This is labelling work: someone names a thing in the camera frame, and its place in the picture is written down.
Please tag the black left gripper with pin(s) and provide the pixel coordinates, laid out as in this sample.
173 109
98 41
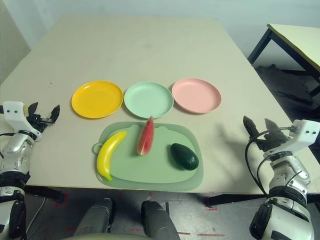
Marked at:
37 122

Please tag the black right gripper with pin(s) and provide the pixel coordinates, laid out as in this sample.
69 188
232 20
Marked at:
273 142

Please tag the yellow toy banana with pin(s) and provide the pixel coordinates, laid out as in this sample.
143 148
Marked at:
107 152

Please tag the dark green toy avocado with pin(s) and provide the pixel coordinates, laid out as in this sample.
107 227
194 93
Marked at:
185 157

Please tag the red toy watermelon slice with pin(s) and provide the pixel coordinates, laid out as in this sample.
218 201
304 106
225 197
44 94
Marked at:
146 140

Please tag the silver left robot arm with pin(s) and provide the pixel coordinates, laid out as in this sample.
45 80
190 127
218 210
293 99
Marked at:
12 150

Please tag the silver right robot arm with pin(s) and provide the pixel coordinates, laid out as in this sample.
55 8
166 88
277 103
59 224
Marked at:
287 170

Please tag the dark rough floor mat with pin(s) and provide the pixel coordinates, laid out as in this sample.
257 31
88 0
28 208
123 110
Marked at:
282 82

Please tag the yellow plastic plate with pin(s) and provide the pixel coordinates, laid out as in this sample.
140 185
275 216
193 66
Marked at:
97 100

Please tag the pink plastic plate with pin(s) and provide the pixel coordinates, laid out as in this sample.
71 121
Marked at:
196 96

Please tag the black table foot bar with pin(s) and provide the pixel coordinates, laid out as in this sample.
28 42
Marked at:
42 191
237 198

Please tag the red floor tape square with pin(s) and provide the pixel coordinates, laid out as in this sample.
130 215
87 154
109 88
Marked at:
210 208
65 200

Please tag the light green plastic plate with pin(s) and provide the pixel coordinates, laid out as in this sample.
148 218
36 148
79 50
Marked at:
148 100

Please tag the green silicone mat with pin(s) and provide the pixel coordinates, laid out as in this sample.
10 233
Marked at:
155 165

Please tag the grey left robot leg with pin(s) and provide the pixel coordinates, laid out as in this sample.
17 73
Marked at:
96 217

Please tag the grey robot leg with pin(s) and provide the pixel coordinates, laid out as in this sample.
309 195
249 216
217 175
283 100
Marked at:
96 217
157 220

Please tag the grey right robot leg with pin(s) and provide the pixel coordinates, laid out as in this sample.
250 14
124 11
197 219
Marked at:
157 220

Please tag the grey robot torso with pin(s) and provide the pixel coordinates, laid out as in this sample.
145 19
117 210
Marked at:
105 237

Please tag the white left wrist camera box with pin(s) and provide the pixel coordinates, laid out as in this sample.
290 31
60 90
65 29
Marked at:
13 111

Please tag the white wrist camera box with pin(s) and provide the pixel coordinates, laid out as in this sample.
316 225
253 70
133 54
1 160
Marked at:
13 111
303 133

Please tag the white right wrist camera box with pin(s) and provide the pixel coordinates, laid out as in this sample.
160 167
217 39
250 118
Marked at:
303 133

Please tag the beige side table black frame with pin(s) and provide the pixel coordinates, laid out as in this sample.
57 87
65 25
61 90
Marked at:
295 37

